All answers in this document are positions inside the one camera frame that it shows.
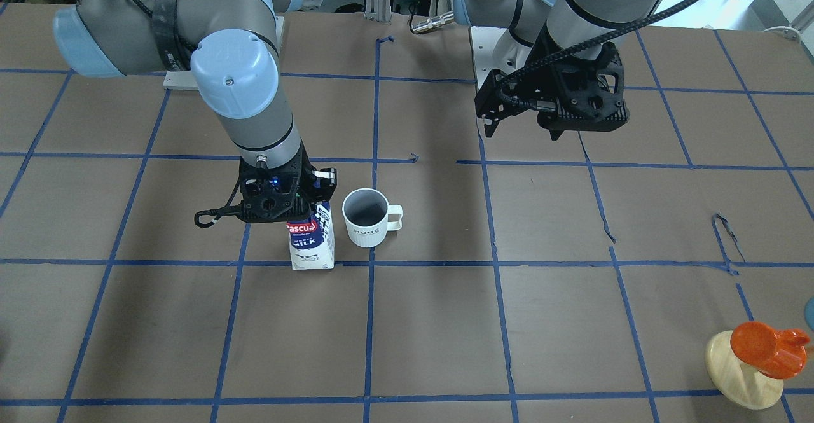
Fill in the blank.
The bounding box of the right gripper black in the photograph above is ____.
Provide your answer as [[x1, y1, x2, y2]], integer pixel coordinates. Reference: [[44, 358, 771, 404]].
[[239, 145, 338, 220]]

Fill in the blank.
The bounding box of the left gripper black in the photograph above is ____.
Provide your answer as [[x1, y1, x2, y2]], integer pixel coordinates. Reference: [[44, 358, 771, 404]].
[[474, 29, 611, 139]]

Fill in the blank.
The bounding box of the blue white milk carton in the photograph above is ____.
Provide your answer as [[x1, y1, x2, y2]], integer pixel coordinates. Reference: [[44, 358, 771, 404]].
[[286, 202, 335, 270]]

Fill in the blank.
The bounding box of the white mug grey inside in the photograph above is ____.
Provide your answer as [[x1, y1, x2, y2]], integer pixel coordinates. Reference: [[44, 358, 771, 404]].
[[342, 188, 404, 248]]

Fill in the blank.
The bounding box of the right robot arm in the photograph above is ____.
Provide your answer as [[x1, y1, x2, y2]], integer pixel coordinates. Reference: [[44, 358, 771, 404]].
[[53, 0, 337, 228]]

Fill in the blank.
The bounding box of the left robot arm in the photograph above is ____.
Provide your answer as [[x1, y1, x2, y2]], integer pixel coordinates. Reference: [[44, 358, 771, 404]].
[[452, 0, 662, 140]]

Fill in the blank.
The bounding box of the brown paper table cover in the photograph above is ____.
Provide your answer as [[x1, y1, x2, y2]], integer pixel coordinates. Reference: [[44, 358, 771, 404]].
[[1, 4, 812, 422]]

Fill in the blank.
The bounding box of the orange mug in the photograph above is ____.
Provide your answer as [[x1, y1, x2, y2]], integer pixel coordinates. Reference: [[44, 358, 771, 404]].
[[730, 321, 811, 380]]

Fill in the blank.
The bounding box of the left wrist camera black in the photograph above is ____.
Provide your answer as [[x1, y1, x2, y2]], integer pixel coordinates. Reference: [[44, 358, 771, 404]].
[[537, 41, 629, 140]]

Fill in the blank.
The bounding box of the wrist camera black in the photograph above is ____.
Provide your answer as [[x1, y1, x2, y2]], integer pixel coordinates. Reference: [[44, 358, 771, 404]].
[[194, 176, 313, 228], [537, 41, 629, 140]]

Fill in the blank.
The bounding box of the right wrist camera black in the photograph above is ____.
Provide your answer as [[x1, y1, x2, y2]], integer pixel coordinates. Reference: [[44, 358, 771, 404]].
[[194, 176, 313, 228]]

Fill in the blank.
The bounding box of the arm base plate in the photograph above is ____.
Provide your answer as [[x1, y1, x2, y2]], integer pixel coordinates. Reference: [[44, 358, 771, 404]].
[[470, 27, 555, 107], [163, 17, 284, 90]]

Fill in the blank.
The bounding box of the black braided cable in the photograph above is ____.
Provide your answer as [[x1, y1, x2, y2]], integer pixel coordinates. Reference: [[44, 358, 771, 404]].
[[496, 0, 722, 113]]

